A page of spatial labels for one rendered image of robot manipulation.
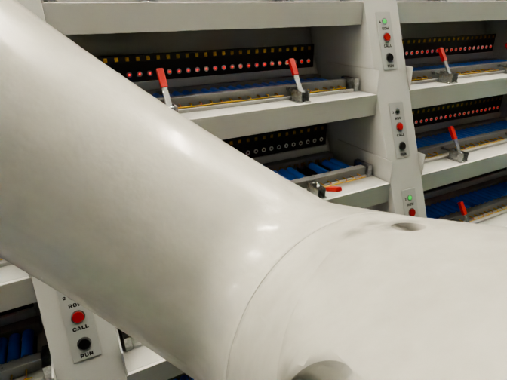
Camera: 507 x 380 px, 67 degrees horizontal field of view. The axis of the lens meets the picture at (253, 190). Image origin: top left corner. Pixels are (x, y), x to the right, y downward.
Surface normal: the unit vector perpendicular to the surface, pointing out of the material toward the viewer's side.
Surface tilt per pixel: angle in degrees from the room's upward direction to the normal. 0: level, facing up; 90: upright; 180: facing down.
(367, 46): 90
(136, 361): 21
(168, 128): 58
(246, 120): 111
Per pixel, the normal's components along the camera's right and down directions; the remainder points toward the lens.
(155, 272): 0.11, 0.25
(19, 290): 0.45, 0.37
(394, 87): 0.41, 0.01
